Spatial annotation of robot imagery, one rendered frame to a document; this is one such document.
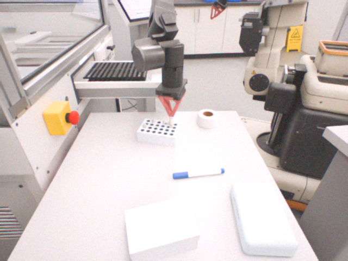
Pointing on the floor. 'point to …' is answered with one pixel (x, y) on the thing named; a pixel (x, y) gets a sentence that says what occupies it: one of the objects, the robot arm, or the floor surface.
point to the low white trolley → (148, 190)
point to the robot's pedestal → (330, 204)
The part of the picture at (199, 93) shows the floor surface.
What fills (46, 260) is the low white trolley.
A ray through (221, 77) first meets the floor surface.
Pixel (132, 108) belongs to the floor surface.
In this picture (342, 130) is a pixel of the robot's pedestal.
